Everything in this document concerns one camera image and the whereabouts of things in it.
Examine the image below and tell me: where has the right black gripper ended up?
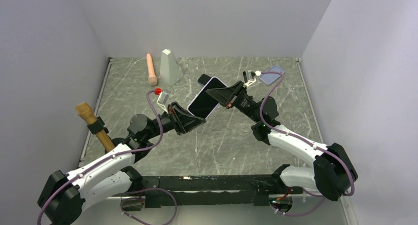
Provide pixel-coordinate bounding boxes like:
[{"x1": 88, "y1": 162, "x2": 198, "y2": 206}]
[{"x1": 206, "y1": 81, "x2": 261, "y2": 123}]

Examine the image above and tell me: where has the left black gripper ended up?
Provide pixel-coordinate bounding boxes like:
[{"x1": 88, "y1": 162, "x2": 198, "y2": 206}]
[{"x1": 145, "y1": 101, "x2": 206, "y2": 140}]

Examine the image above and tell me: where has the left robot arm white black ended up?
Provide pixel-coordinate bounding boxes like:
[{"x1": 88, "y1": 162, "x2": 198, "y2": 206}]
[{"x1": 37, "y1": 102, "x2": 206, "y2": 225}]

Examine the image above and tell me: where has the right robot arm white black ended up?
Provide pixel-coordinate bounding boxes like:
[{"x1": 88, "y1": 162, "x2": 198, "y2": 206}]
[{"x1": 206, "y1": 81, "x2": 358, "y2": 201}]

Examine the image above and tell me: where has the grey trapezoid block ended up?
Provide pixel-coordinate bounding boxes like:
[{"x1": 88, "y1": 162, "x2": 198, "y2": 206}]
[{"x1": 160, "y1": 49, "x2": 184, "y2": 86}]

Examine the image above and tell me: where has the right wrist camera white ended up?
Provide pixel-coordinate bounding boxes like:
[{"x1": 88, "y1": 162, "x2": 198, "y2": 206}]
[{"x1": 243, "y1": 70, "x2": 262, "y2": 87}]

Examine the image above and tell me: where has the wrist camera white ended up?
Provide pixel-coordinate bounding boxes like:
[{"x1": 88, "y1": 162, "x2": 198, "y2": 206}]
[
  {"x1": 154, "y1": 88, "x2": 171, "y2": 113},
  {"x1": 243, "y1": 70, "x2": 262, "y2": 87}
]

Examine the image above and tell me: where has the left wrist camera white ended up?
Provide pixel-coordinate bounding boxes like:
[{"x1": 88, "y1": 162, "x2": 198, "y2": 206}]
[{"x1": 154, "y1": 88, "x2": 171, "y2": 113}]

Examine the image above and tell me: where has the pink cylindrical handle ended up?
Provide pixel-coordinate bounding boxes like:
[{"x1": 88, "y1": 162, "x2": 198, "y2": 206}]
[{"x1": 146, "y1": 53, "x2": 158, "y2": 86}]

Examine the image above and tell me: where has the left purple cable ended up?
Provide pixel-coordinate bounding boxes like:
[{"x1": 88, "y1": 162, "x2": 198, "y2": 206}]
[{"x1": 37, "y1": 89, "x2": 164, "y2": 225}]

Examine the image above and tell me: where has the aluminium frame rail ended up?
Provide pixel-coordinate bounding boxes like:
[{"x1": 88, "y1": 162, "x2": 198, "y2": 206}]
[{"x1": 61, "y1": 174, "x2": 349, "y2": 200}]

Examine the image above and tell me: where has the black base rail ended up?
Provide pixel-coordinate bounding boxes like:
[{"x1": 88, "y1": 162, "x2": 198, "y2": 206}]
[{"x1": 119, "y1": 174, "x2": 303, "y2": 208}]

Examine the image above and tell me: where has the wooden handle tool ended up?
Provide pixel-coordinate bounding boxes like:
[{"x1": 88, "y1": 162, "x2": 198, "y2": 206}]
[{"x1": 75, "y1": 102, "x2": 115, "y2": 152}]

